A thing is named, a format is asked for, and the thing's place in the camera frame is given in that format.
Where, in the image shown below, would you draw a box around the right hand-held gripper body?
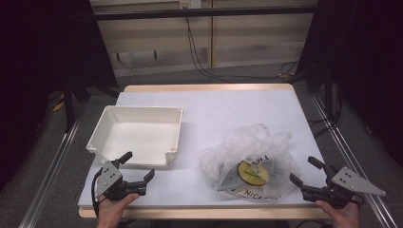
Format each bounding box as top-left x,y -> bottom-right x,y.
302,166 -> 387,210

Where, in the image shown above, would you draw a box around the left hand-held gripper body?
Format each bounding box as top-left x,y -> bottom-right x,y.
94,161 -> 148,201

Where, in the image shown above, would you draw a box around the white plastic bin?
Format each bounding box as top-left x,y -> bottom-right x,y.
86,104 -> 184,169

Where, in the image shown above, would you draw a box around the clear printed plastic bag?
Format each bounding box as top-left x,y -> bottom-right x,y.
199,123 -> 302,201

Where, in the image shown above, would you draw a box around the person's left hand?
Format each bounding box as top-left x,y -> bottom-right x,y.
96,193 -> 141,228

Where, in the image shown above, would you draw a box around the person's right hand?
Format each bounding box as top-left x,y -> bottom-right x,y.
315,199 -> 361,228

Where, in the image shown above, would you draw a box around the black metal stand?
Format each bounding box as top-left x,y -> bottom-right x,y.
60,74 -> 121,133
303,61 -> 345,127

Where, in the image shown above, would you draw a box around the yellow floor marker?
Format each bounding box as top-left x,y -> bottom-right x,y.
51,100 -> 67,113

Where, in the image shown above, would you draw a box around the white table mat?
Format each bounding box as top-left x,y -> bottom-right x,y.
77,88 -> 327,209

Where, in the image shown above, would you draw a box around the black curtain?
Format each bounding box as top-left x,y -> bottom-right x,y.
297,0 -> 403,165
0,0 -> 119,191

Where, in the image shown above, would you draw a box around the black horizontal metal bar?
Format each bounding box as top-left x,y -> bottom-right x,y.
93,5 -> 317,22

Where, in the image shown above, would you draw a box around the silver floor rail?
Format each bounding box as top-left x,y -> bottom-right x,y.
18,104 -> 87,228
310,94 -> 398,228

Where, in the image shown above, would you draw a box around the black floor cables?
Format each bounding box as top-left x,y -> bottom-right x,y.
306,89 -> 345,139

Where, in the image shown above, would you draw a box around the black hanging cable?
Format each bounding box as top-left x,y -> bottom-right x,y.
184,17 -> 300,84

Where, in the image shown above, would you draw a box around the white wall socket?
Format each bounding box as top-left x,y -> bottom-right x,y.
179,0 -> 203,10

